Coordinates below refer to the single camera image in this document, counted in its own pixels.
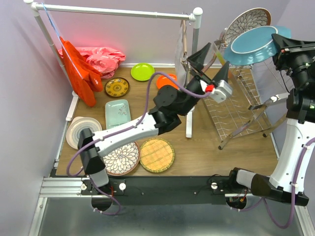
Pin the light blue divided tray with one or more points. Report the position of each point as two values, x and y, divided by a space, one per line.
117 112

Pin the orange plastic plate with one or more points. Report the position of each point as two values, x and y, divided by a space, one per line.
163 81

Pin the brown rim floral plate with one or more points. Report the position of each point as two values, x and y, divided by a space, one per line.
122 160

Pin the pink plastic bag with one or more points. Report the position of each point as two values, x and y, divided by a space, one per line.
105 60

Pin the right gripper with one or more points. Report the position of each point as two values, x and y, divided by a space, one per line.
289 47

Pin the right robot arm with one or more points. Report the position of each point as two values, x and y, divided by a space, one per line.
286 183

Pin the dark yellow patterned plate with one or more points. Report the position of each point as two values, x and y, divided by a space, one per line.
117 87

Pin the lime green plate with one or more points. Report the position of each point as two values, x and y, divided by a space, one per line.
142 71

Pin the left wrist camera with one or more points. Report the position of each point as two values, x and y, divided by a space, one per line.
220 93

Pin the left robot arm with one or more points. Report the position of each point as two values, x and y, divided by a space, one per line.
170 104

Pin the grey panda towel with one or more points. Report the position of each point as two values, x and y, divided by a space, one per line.
180 72

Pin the white clothes rack frame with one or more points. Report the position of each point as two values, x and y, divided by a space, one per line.
195 18

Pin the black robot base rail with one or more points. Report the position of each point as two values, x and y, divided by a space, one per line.
141 191

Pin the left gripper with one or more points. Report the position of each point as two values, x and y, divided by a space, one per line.
197 60

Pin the orange garment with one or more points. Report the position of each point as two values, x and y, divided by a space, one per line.
91 82

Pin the woven bamboo plate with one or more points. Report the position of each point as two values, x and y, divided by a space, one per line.
156 155

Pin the large floral ceramic plate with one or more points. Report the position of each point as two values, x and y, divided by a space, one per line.
248 20

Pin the beige clip hanger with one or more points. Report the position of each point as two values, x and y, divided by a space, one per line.
184 57

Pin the blue wire hanger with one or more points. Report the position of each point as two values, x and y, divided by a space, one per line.
66 54

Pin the white striped plate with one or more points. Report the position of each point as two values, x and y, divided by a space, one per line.
77 125

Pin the metal dish rack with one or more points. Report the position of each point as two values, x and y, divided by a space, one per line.
256 89

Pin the teal scalloped plate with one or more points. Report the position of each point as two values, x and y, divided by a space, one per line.
254 46

